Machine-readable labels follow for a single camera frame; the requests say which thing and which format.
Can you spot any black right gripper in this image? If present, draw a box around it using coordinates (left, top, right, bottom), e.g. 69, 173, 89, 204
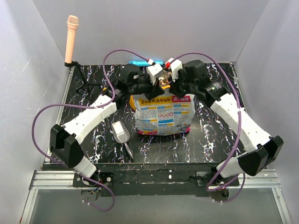
168, 70, 198, 99

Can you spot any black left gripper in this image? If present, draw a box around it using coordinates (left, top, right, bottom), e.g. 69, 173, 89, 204
128, 73, 165, 101

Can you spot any pink white pet food bag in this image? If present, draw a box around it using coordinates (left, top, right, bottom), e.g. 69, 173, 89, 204
129, 86, 195, 136

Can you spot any silver metal scoop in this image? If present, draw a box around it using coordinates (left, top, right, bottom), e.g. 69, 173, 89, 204
112, 121, 134, 159

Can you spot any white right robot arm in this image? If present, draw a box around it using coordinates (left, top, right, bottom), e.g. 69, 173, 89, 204
169, 73, 284, 186

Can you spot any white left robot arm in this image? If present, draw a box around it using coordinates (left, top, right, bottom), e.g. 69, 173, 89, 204
50, 75, 164, 187

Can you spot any yellow double pet bowl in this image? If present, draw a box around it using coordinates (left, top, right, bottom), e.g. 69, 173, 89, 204
129, 71, 172, 111

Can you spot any cyan flashlight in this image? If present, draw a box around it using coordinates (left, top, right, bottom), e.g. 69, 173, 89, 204
128, 59, 164, 67

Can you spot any pink microphone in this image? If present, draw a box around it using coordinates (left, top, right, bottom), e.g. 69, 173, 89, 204
64, 15, 79, 67

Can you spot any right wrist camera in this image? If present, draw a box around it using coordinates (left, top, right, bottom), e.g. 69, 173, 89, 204
164, 58, 210, 82

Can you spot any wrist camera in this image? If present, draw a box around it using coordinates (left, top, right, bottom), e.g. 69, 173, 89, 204
120, 58, 164, 86
164, 58, 210, 82

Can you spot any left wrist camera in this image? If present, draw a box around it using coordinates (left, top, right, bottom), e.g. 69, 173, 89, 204
120, 58, 164, 86

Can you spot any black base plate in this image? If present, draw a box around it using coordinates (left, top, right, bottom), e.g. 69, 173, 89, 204
42, 161, 246, 198

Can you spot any aluminium frame rail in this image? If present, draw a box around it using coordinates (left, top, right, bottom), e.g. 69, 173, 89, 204
20, 67, 78, 224

